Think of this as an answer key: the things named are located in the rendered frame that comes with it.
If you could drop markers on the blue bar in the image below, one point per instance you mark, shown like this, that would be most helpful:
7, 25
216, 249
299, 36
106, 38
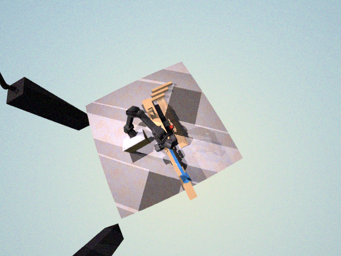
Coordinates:
185, 177

